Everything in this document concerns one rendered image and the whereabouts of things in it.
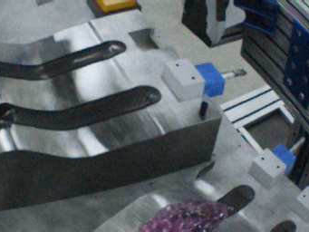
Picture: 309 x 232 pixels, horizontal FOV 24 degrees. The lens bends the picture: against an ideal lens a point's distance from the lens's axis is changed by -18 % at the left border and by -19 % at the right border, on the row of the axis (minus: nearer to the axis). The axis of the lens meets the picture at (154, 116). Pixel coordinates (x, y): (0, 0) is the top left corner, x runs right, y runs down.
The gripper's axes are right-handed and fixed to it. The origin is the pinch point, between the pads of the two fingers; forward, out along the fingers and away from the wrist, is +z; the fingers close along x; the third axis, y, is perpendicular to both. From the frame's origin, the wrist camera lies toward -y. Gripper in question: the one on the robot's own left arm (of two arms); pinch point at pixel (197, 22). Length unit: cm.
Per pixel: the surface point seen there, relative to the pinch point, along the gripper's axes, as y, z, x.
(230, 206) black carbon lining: -2.5, 15.9, -19.6
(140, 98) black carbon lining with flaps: -6.7, 12.5, 0.2
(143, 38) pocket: 0.6, 14.0, 13.4
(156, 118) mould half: -6.7, 11.9, -4.2
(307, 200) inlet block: 7.6, 12.7, -27.5
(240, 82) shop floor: 78, 101, 77
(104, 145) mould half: -14.7, 12.6, -5.8
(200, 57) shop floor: 72, 101, 91
